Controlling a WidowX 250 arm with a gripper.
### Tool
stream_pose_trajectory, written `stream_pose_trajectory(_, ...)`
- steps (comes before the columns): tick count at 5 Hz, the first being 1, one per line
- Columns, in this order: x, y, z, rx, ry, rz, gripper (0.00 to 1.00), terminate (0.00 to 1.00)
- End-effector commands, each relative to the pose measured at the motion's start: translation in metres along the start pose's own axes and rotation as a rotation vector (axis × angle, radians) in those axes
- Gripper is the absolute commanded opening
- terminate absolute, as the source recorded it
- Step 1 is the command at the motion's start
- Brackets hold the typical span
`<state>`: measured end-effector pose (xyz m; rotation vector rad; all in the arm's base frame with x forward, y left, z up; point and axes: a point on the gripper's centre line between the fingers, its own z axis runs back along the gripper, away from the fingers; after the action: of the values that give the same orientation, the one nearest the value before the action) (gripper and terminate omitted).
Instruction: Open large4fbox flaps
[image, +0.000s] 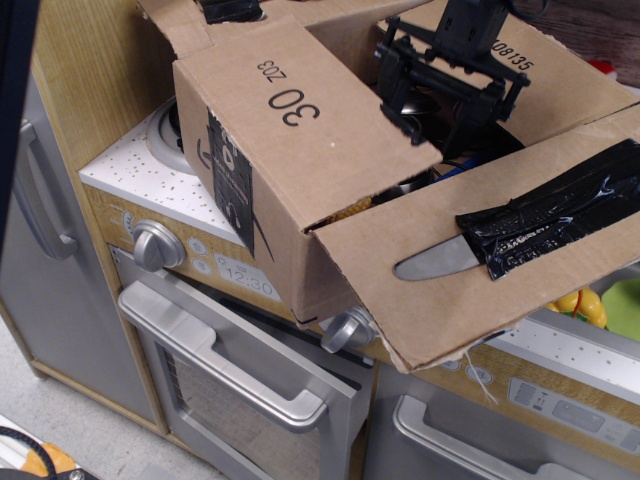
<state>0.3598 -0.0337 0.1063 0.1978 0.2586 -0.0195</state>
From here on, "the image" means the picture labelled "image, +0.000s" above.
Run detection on toy kitchen wooden unit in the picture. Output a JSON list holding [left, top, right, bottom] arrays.
[[31, 1, 639, 475]]

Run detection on black tape over knife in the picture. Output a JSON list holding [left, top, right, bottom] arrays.
[[456, 139, 639, 280]]

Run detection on grey stove burner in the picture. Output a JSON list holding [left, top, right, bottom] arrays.
[[147, 97, 195, 176]]

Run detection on red white object background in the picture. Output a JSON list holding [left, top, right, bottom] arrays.
[[588, 59, 618, 80]]

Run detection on large brown cardboard box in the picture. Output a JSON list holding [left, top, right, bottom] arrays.
[[142, 1, 639, 372]]

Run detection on grey fridge door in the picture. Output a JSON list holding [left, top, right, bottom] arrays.
[[1, 78, 157, 427]]

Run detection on grey right stove knob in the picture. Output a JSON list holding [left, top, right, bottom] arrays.
[[321, 306, 378, 353]]

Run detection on black steel pot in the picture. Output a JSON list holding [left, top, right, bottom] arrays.
[[372, 169, 434, 205]]

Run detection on blue toy handle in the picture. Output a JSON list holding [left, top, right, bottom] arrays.
[[436, 156, 484, 182]]

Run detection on yellow toy fruit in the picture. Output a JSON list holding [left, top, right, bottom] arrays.
[[546, 287, 608, 329]]

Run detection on steel pot lid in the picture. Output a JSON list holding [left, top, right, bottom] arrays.
[[400, 94, 441, 116]]

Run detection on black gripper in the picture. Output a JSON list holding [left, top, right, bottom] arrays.
[[375, 1, 531, 155]]

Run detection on grey oven door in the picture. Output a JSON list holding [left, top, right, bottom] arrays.
[[117, 279, 376, 480]]

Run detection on yellow toy corn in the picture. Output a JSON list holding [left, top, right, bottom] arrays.
[[327, 197, 372, 223]]

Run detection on black tape top flap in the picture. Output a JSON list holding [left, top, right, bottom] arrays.
[[196, 0, 264, 24]]

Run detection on silver butter knife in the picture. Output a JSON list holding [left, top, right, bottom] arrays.
[[393, 235, 482, 281]]

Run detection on green toy in sink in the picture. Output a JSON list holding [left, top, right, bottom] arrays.
[[601, 279, 640, 342]]

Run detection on grey dishwasher door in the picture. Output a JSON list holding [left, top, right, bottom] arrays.
[[363, 365, 639, 479]]

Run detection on grey stove knob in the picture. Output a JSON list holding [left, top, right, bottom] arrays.
[[133, 219, 186, 272], [321, 306, 378, 353]]

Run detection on grey left stove knob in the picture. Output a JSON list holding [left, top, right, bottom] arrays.
[[133, 219, 186, 272]]

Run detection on black cable floor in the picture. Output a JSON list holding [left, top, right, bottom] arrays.
[[0, 426, 58, 480]]

